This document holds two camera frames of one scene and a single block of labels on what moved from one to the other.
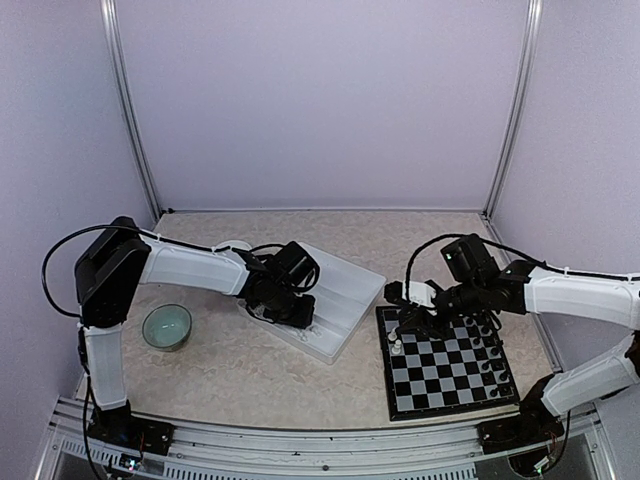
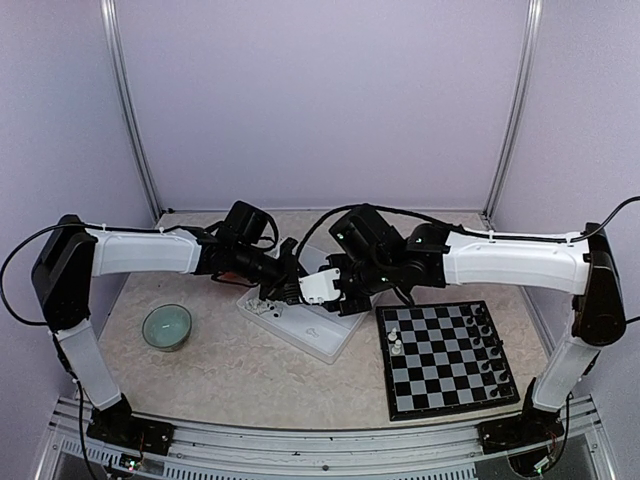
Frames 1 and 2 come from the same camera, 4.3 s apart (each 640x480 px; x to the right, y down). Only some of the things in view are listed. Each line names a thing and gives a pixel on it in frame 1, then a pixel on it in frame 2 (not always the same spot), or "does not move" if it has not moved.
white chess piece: x=397 y=347 does not move
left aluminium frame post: x=121 y=90 does not move
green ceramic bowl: x=167 y=326 does not move
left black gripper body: x=283 y=310 -> x=275 y=284
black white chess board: x=464 y=369 does not move
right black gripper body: x=467 y=300 -> x=349 y=309
